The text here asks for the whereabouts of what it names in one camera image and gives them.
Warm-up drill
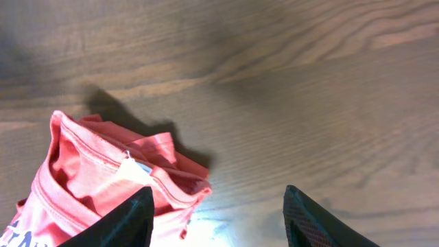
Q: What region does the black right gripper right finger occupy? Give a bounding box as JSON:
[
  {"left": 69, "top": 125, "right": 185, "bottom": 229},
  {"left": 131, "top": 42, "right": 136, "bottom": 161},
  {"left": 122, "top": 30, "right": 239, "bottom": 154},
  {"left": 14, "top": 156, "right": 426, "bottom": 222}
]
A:
[{"left": 283, "top": 185, "right": 378, "bottom": 247}]

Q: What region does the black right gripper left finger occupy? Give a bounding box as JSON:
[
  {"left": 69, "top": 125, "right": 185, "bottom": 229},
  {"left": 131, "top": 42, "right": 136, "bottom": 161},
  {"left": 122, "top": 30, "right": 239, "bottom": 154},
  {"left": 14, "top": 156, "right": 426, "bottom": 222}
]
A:
[{"left": 60, "top": 187, "right": 154, "bottom": 247}]

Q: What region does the red orange t-shirt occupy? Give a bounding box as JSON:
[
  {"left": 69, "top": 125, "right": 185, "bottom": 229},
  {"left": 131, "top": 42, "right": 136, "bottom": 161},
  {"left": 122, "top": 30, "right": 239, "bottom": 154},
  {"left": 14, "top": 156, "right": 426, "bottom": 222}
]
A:
[{"left": 1, "top": 111, "right": 212, "bottom": 246}]

